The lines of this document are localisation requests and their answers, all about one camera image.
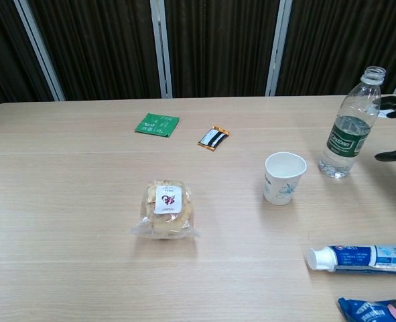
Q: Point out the transparent plastic water bottle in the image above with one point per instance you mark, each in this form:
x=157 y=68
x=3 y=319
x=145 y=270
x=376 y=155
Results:
x=346 y=141

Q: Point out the white paper cup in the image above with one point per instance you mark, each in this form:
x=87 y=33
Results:
x=283 y=181

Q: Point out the black fabric screen panel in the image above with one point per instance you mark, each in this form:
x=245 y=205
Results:
x=3 y=50
x=97 y=47
x=221 y=43
x=335 y=33

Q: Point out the blue white toothpaste tube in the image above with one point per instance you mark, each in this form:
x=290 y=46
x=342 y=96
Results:
x=358 y=258

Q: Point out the orange black snack bar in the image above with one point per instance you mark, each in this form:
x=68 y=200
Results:
x=213 y=138

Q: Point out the blue cookie pack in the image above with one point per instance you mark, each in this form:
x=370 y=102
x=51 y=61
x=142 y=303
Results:
x=365 y=312

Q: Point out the green sachet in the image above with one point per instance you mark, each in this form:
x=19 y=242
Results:
x=157 y=124

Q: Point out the clear bread packet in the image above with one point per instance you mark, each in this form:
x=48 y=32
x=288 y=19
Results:
x=167 y=211

